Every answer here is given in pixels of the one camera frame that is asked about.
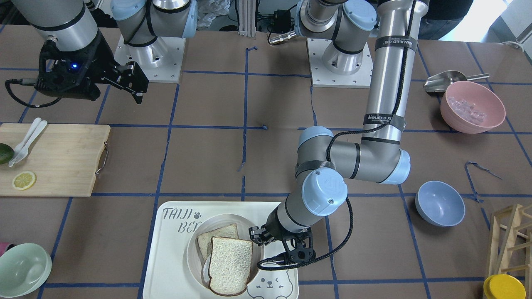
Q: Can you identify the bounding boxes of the yellow round lid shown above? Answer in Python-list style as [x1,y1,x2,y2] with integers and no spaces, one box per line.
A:
[483,274,526,299]

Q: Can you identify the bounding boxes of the pink cup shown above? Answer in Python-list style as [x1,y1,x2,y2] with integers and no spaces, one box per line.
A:
[0,242,15,256]

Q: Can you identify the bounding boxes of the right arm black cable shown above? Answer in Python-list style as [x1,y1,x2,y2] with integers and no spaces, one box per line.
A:
[5,78,61,108]

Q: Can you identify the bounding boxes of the lemon slice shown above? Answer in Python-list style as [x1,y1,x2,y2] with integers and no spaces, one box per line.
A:
[12,172,37,191]

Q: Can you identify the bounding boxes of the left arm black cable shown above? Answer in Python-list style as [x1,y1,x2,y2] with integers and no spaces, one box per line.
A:
[257,0,417,271]

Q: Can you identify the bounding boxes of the white plastic fork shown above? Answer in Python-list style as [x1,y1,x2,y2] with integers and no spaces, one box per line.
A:
[8,118,42,167]

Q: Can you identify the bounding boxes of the blue plastic bowl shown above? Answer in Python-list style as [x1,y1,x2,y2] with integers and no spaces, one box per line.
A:
[415,181,466,227]

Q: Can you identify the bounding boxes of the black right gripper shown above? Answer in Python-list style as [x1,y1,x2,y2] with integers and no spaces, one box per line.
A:
[34,33,149,105]

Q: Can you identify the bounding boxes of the green avocado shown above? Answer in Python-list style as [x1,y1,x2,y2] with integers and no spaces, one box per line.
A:
[0,143,15,165]

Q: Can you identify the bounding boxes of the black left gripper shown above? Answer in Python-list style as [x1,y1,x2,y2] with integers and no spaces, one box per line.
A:
[249,221,313,271]

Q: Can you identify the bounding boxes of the cream round plate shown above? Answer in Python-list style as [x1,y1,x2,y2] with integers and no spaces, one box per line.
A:
[187,213,264,297]

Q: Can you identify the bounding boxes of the wooden rack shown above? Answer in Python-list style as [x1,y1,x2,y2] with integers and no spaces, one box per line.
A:
[486,204,532,292]

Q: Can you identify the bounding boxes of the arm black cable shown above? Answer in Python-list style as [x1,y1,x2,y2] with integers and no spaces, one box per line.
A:
[5,78,61,108]
[257,0,417,271]

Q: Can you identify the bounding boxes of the fried egg toy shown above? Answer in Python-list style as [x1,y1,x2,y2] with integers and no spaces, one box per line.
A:
[202,255,211,288]

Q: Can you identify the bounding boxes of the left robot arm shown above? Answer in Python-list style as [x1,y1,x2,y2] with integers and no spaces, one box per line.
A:
[249,0,429,271]

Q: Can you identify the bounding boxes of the metal scoop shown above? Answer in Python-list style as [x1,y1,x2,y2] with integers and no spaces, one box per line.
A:
[424,70,490,93]

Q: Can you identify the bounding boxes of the pink bowl with ice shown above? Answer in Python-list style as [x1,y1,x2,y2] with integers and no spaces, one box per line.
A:
[440,81,507,134]

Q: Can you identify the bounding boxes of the bread slice under egg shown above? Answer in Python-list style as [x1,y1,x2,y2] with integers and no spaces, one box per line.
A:
[196,223,240,261]

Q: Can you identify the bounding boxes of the white plastic knife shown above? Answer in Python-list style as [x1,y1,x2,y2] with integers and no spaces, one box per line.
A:
[12,120,48,166]

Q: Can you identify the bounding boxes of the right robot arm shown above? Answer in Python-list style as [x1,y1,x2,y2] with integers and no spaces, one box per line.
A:
[5,0,198,108]

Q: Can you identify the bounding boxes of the bread slice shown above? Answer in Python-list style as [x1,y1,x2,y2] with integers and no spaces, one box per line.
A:
[196,223,240,261]
[209,237,253,297]

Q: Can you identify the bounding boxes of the green plastic bowl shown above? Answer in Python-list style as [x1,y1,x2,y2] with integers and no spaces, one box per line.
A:
[0,243,52,298]

